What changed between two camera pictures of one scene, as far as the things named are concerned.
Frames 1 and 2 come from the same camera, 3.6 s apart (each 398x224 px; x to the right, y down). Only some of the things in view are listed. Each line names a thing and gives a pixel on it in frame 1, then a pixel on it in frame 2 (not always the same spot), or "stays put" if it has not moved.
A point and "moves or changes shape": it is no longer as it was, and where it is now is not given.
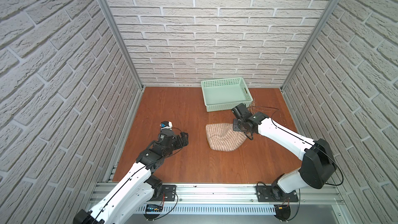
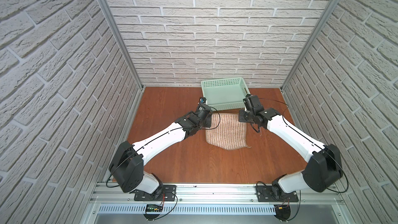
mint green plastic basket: (224, 94) stays put
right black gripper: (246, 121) to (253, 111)
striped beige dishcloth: (222, 137) moves or changes shape
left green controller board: (154, 208) stays put
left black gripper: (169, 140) to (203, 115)
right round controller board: (283, 212) stays put
